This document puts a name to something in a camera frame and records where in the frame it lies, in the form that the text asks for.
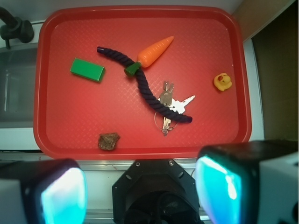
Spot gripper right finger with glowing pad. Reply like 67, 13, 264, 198
195, 140, 299, 224

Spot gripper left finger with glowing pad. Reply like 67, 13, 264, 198
0, 159, 87, 224

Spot yellow rubber duck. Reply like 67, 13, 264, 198
213, 73, 232, 91

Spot brown rock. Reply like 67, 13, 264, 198
98, 133, 121, 151

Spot silver key bunch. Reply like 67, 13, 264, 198
154, 81, 196, 137

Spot red plastic tray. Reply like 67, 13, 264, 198
34, 6, 252, 160

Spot green rectangular block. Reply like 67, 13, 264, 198
70, 58, 106, 82

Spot grey sink basin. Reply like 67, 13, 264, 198
0, 43, 37, 128

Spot orange toy carrot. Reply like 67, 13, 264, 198
124, 36, 174, 77

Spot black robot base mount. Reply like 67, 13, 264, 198
112, 159, 203, 224

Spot dark purple rope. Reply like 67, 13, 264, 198
96, 46, 193, 123

